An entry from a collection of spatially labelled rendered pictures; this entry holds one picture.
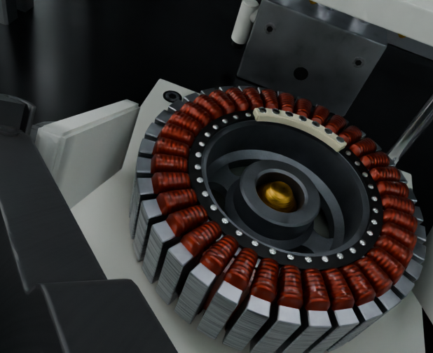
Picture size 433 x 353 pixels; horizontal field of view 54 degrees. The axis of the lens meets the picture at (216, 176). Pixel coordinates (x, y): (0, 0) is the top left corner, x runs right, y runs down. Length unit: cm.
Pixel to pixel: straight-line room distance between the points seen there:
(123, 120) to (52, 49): 12
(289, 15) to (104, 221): 16
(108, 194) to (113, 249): 3
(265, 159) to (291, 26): 10
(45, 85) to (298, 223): 16
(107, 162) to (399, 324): 13
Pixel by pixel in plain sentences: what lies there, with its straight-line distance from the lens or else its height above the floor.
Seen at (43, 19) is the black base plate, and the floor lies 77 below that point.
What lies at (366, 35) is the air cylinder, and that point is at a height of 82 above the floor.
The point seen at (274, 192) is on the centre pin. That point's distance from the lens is 16.
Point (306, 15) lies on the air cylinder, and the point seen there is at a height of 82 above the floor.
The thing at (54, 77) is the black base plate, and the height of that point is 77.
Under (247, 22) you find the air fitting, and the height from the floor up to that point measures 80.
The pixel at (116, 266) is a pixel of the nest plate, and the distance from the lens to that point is 16.
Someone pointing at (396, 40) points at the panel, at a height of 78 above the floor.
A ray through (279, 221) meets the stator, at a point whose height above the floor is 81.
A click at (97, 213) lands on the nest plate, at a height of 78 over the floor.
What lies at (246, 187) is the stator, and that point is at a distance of 16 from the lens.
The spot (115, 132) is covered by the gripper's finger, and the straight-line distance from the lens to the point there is 16.
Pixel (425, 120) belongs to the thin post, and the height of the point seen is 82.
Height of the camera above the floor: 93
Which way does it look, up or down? 47 degrees down
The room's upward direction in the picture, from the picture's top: 21 degrees clockwise
